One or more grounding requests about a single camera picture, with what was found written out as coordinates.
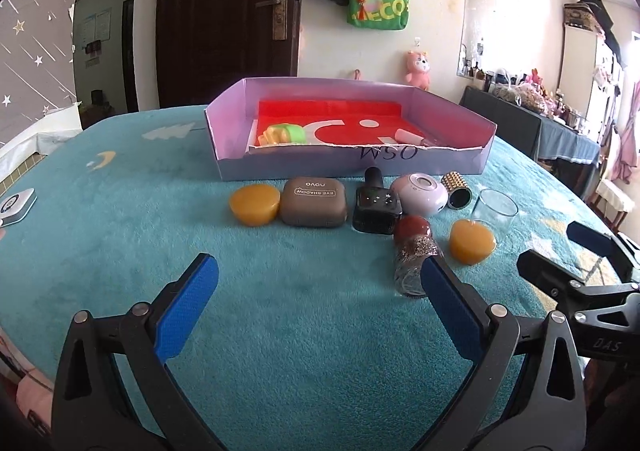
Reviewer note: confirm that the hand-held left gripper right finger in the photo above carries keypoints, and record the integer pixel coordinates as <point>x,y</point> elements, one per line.
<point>450,311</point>

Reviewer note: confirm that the glitter bottle with red cap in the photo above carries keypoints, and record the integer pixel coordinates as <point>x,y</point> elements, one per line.
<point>412,233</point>

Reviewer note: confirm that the heart-shaped orange soap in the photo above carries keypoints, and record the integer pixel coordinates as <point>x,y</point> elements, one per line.
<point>472,243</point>

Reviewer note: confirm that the red tassel charm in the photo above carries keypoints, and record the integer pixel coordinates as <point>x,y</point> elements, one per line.
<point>359,6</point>

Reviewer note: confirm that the pink round device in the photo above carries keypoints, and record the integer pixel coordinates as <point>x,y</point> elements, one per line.
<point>417,196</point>

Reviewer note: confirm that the purple cardboard box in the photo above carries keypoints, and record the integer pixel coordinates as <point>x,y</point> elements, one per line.
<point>300,166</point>

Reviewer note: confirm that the pink nail polish bottle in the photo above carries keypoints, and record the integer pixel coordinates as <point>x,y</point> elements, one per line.
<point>406,135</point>

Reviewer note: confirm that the white notice board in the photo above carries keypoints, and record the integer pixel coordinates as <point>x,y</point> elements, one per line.
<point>97,31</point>

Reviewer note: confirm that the dark wooden door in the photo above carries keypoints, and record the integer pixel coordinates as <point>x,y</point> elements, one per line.
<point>215,31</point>

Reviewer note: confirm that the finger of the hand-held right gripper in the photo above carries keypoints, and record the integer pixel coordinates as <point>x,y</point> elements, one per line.
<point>542,268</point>
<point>592,237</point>

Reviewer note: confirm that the white and grey gadget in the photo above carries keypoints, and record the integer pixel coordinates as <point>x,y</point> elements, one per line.
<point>15,206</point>

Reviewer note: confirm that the green and yellow toy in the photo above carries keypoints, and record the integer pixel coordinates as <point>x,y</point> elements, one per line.
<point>287,133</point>

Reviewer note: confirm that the white wardrobe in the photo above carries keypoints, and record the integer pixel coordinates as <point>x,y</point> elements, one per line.
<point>580,61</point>

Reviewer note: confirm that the pink plush toy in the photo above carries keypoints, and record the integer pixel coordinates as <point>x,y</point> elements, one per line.
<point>417,71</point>

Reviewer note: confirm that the wall mirror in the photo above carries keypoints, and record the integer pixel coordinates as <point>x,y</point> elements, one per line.
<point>475,26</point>

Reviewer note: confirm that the clear plastic cup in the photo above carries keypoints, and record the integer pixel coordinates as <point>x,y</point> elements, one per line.
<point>495,211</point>

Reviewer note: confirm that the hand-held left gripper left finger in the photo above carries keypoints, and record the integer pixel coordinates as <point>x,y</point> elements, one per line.
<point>187,311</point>

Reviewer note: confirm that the black nail polish bottle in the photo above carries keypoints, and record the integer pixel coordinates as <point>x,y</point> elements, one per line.
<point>375,211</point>

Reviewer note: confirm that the cream stool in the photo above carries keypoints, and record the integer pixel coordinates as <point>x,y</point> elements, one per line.
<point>612,198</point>

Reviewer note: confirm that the gold studded cylinder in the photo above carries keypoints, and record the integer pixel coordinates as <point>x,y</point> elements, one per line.
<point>457,191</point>

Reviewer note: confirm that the brown eye shadow case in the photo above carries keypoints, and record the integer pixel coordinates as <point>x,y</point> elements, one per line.
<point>312,206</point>

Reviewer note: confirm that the round orange soap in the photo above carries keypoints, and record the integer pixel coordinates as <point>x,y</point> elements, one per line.
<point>252,206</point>

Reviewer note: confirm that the star-print curtain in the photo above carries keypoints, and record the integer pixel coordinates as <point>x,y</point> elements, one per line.
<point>30,31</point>

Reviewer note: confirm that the teal star-print blanket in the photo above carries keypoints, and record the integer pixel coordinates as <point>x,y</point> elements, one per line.
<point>300,306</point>

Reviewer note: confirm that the pink hanging clothes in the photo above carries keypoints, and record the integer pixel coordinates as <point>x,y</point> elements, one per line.
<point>627,141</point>

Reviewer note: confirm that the dark covered table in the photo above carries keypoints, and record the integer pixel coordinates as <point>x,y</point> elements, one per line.
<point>525,128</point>

